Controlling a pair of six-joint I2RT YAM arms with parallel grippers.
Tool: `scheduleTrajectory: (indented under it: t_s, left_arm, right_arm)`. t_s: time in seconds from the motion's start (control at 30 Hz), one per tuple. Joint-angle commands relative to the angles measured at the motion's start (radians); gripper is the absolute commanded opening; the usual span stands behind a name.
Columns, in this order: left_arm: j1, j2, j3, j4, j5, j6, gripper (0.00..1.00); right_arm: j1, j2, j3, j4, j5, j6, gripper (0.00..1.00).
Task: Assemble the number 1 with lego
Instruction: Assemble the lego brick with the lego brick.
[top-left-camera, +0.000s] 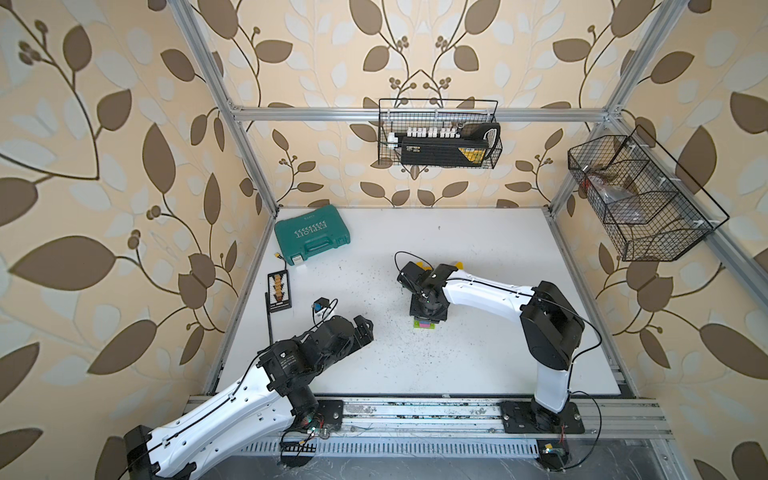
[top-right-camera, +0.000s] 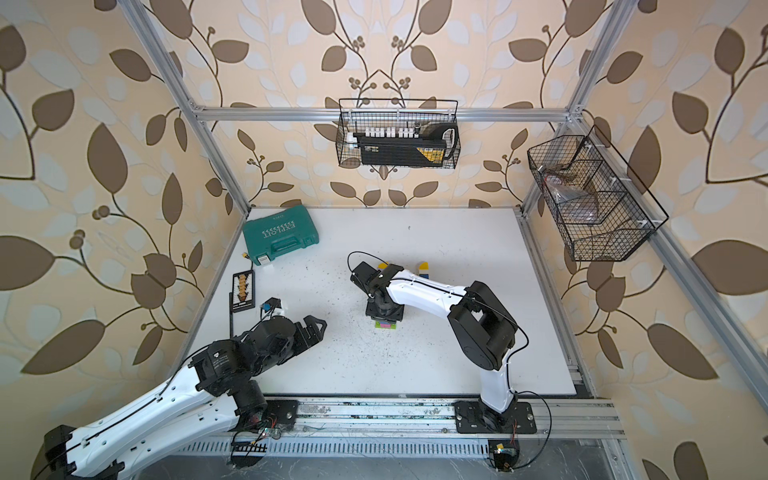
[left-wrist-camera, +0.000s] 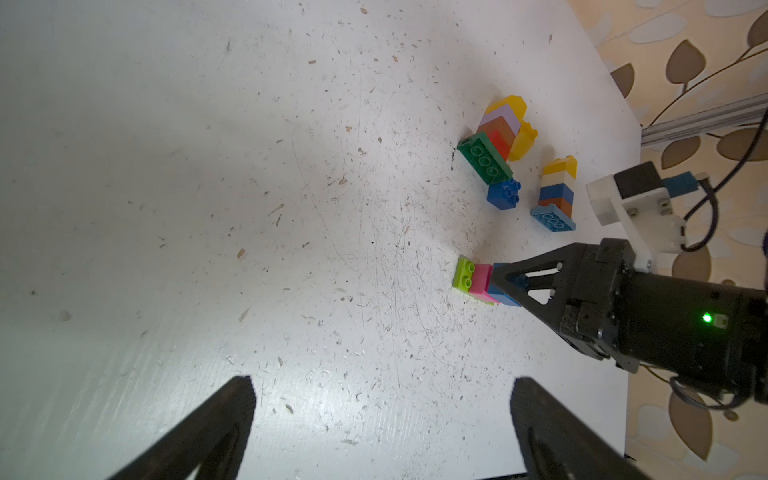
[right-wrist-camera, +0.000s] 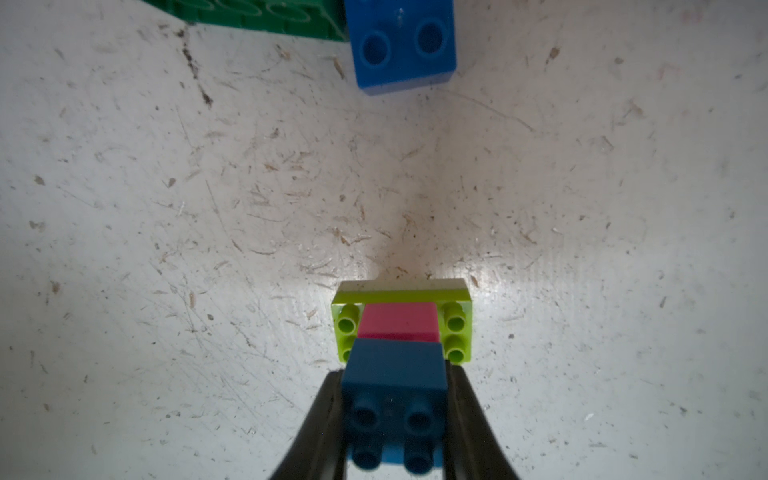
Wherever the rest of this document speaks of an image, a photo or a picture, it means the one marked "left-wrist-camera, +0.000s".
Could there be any lilac lego brick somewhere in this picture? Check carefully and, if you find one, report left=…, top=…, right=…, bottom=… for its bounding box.
left=479, top=104, right=521, bottom=136

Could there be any lime green long lego brick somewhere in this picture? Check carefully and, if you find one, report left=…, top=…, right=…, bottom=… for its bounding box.
left=452, top=255, right=476, bottom=294

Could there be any blue square lego brick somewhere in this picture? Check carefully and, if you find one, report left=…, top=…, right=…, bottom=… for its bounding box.
left=539, top=183, right=574, bottom=204

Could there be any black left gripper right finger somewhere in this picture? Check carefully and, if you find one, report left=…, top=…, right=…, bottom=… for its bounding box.
left=510, top=377, right=647, bottom=480

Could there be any yellow sloped lego brick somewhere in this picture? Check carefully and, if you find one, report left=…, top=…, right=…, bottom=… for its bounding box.
left=542, top=155, right=578, bottom=179

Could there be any red lego brick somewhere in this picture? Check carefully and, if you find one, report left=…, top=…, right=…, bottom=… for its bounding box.
left=487, top=129, right=515, bottom=160

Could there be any dark green long lego brick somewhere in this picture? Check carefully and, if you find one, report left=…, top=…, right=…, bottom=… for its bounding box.
left=457, top=132, right=513, bottom=185

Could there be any yellow lego brick far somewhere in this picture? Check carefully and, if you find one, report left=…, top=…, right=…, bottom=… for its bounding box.
left=508, top=121, right=538, bottom=161

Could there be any cream lego brick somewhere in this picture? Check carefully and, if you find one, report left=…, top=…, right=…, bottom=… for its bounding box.
left=541, top=170, right=573, bottom=188

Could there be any orange lego brick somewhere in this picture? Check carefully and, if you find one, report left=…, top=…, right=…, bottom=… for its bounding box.
left=478, top=117, right=516, bottom=146

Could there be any yellow sloped lego small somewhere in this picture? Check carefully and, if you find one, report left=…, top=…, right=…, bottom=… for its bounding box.
left=485, top=95, right=527, bottom=120

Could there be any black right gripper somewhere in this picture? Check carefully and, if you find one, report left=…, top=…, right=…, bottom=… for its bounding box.
left=491, top=239, right=767, bottom=403

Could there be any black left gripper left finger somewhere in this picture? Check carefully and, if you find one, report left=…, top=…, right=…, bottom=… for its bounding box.
left=112, top=376, right=257, bottom=479

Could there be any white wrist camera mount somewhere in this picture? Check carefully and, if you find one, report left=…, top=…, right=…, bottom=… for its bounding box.
left=586, top=162, right=686, bottom=273

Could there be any pink lego brick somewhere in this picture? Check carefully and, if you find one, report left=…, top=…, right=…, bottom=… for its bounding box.
left=468, top=264, right=498, bottom=304

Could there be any light blue lego brick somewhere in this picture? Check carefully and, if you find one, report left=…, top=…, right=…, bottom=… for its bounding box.
left=530, top=204, right=576, bottom=232

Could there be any brown lego brick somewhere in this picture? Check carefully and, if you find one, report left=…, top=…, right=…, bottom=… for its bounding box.
left=538, top=197, right=573, bottom=218

